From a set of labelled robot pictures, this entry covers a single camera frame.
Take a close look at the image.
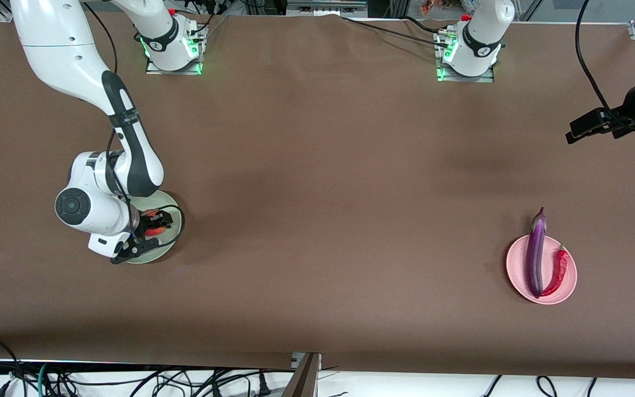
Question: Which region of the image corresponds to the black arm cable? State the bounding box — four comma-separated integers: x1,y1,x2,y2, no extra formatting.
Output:
83,0,186,252
575,0,628,123

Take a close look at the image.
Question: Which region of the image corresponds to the teal floor cable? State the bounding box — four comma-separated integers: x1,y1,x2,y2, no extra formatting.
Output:
35,363,50,397

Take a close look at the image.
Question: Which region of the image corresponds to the short black table cable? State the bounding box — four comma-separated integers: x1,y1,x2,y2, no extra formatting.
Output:
400,15,444,33

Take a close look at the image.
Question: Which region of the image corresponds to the purple eggplant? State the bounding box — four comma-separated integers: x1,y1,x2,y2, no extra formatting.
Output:
525,207,548,299

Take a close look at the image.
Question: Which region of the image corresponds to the long black table cable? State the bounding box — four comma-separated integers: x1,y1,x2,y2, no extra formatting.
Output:
341,15,450,47

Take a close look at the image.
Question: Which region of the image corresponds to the thin grey cable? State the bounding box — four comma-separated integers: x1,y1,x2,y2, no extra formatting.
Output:
203,14,231,42

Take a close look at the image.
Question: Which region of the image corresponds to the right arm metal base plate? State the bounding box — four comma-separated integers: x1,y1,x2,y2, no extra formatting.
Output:
146,54,203,76

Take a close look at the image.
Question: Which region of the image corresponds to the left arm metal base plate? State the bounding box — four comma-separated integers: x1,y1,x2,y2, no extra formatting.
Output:
437,65,496,84

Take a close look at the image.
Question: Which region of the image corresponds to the aluminium profile post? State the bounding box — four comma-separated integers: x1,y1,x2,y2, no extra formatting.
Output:
282,352,322,397

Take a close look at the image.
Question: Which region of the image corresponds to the red apple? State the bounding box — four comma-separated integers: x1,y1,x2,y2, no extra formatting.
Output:
142,208,168,238

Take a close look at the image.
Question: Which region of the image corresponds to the brown table cloth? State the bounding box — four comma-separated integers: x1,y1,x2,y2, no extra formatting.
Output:
0,10,635,381

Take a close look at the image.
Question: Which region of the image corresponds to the red chili pepper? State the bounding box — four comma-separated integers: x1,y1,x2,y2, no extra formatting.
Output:
537,245,571,299

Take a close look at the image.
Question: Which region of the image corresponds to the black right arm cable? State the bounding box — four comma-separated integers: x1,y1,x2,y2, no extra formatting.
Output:
83,0,186,252

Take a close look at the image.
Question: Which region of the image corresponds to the light green plate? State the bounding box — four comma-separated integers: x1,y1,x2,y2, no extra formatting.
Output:
123,190,184,265

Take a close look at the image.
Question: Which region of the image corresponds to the grey metal frame box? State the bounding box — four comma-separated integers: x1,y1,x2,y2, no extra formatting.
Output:
287,0,368,18

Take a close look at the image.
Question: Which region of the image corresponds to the pink plate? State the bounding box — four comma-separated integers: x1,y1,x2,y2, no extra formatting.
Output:
506,234,578,305

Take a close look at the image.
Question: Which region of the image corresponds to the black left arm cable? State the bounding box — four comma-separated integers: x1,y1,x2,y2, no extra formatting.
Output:
575,0,628,123

